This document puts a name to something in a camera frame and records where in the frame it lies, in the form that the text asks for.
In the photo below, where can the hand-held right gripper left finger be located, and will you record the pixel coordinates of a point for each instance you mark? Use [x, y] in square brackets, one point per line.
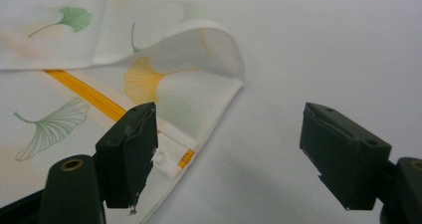
[127, 157]

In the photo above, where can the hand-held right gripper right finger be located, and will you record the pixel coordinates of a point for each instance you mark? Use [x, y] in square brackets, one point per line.
[341, 154]

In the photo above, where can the white leaf-print mesh laundry bag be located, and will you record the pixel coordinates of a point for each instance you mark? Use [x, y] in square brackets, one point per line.
[66, 101]

